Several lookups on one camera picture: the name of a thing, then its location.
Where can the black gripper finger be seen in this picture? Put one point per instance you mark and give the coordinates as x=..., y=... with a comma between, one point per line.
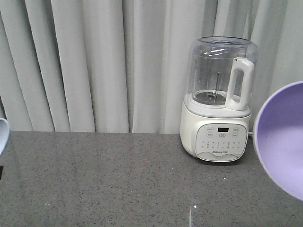
x=1, y=171

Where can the light blue plastic spoon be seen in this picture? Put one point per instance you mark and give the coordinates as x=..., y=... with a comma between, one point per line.
x=4, y=134

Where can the purple plastic bowl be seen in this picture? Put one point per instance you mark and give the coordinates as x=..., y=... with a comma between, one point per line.
x=278, y=138

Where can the grey pleated curtain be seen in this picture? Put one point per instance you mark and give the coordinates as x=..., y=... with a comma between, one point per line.
x=120, y=65

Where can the white blender with clear jar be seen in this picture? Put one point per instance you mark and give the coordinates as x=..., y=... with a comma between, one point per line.
x=216, y=109

